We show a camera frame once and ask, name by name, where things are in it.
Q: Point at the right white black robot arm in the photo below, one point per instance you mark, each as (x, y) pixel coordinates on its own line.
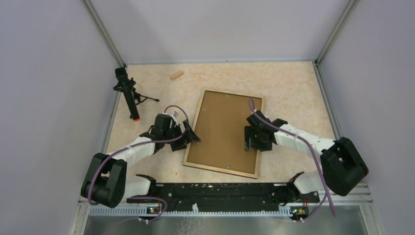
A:
(340, 166)

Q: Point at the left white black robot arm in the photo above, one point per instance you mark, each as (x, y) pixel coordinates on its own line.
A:
(106, 179)

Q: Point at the white toothed cable duct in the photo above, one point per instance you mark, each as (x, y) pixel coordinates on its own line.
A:
(150, 211)

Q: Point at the wooden picture frame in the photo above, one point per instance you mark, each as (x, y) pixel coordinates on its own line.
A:
(191, 162)

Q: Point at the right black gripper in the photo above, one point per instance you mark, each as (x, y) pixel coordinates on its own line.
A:
(249, 132)

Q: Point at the black mini tripod orange tip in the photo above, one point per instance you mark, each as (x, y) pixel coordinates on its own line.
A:
(126, 85)

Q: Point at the brown cardboard backing board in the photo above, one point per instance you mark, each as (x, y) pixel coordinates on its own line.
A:
(220, 129)

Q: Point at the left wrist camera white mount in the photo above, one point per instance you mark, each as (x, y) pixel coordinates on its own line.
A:
(173, 114)

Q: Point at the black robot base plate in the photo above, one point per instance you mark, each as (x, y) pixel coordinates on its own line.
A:
(225, 197)

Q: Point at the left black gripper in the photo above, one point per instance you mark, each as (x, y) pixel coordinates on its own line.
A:
(186, 138)

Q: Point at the small wooden cylinder block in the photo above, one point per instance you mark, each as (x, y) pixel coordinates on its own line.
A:
(176, 74)

